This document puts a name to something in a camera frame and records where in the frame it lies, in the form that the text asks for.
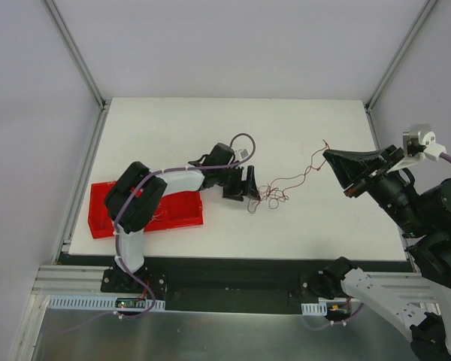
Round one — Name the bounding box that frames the red wire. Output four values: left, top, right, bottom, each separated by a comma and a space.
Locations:
266, 139, 330, 195

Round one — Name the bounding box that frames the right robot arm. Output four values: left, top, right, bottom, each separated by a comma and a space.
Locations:
307, 146, 451, 360

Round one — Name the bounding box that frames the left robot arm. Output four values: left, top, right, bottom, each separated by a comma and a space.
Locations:
104, 143, 259, 293

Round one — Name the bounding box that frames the red plastic tray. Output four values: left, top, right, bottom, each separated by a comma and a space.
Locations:
88, 181, 204, 239

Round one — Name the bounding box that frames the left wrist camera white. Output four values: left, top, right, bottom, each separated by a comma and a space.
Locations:
235, 149, 249, 162

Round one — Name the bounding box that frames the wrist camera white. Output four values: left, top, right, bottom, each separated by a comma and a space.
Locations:
388, 124, 446, 173
235, 149, 249, 162

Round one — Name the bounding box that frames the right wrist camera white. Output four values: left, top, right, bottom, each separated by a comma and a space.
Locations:
388, 124, 446, 173

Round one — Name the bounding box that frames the right white cable duct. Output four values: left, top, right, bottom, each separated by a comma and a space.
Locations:
301, 300, 351, 317

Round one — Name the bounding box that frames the white cable duct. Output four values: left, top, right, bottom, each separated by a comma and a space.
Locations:
48, 296, 165, 313
301, 300, 351, 317

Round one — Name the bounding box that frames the left aluminium frame post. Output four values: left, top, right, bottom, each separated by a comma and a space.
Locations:
42, 0, 106, 109

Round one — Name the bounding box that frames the aluminium frame post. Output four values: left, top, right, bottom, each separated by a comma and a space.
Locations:
365, 0, 440, 114
42, 0, 106, 109

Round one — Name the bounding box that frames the right aluminium frame post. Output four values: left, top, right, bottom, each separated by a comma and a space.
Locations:
365, 0, 440, 114

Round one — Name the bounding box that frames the left white cable duct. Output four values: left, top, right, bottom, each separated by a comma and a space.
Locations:
48, 296, 165, 313

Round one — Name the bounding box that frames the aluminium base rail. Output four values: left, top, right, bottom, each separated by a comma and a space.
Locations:
32, 265, 436, 304

